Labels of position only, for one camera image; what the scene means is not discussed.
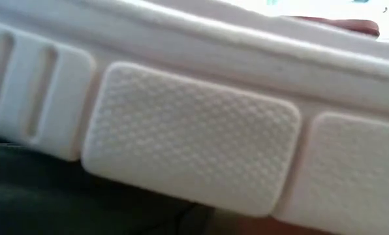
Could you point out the red plastic bin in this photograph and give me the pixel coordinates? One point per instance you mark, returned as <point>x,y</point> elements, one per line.
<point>354,26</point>

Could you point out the pink slide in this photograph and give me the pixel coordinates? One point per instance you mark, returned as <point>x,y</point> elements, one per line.
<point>194,137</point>

